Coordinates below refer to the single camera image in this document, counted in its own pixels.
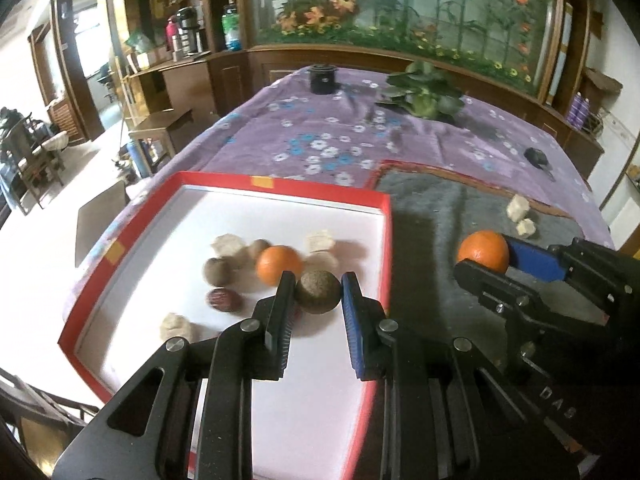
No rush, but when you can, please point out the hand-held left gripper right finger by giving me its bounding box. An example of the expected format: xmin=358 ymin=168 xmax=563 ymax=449
xmin=340 ymin=271 xmax=581 ymax=480

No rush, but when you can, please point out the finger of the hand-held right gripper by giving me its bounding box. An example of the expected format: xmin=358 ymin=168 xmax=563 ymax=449
xmin=502 ymin=234 xmax=571 ymax=283
xmin=453 ymin=259 xmax=538 ymax=321

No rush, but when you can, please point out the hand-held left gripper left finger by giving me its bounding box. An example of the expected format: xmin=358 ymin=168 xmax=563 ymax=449
xmin=51 ymin=270 xmax=298 ymax=480

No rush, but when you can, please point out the orange tangerine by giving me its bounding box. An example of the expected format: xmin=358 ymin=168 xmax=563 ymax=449
xmin=457 ymin=230 xmax=511 ymax=273
xmin=256 ymin=245 xmax=304 ymax=287

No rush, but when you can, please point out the brown longan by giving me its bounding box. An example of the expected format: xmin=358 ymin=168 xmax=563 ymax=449
xmin=294 ymin=269 xmax=342 ymax=316
xmin=203 ymin=256 xmax=233 ymax=286
xmin=247 ymin=239 xmax=273 ymax=266

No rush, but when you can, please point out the red box with white inside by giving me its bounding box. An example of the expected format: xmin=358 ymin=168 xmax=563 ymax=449
xmin=57 ymin=171 xmax=392 ymax=480

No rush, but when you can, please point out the red date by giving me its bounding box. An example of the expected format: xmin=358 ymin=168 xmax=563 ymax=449
xmin=206 ymin=287 xmax=244 ymax=313

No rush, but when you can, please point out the black car key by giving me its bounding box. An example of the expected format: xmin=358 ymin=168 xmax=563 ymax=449
xmin=523 ymin=146 xmax=556 ymax=181

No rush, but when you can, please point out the brown cardboard box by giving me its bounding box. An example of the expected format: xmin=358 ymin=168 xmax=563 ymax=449
xmin=582 ymin=67 xmax=623 ymax=106

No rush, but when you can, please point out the green leafy vegetable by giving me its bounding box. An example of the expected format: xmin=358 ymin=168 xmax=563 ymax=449
xmin=375 ymin=60 xmax=466 ymax=121

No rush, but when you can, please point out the purple floral tablecloth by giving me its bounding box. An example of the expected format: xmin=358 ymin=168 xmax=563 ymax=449
xmin=62 ymin=65 xmax=618 ymax=321

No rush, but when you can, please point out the brown flat board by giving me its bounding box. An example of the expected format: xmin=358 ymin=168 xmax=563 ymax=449
xmin=75 ymin=180 xmax=132 ymax=268

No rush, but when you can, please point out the blue water bottle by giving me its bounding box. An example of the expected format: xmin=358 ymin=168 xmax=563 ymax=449
xmin=127 ymin=141 xmax=146 ymax=178

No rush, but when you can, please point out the small wooden table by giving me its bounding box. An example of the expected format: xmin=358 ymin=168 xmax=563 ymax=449
xmin=128 ymin=109 xmax=195 ymax=171

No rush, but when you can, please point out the black cylinder container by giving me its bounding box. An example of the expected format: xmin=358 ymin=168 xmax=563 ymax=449
xmin=308 ymin=62 xmax=341 ymax=95

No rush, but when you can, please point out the wooden sideboard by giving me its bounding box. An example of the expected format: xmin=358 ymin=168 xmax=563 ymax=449
xmin=117 ymin=52 xmax=216 ymax=123

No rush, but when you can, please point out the aquarium with plant backdrop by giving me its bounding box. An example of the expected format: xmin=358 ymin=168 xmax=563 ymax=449
xmin=245 ymin=0 xmax=566 ymax=103

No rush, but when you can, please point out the blue green bottle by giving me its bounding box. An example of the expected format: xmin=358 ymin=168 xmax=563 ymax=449
xmin=221 ymin=4 xmax=243 ymax=52

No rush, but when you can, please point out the wooden chair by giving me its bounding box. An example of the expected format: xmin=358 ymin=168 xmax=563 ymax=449
xmin=0 ymin=107 xmax=68 ymax=216

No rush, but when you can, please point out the black thermos jug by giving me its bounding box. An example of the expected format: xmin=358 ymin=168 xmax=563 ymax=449
xmin=176 ymin=6 xmax=203 ymax=55

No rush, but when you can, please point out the green packet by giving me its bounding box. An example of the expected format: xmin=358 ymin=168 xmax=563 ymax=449
xmin=125 ymin=30 xmax=156 ymax=56

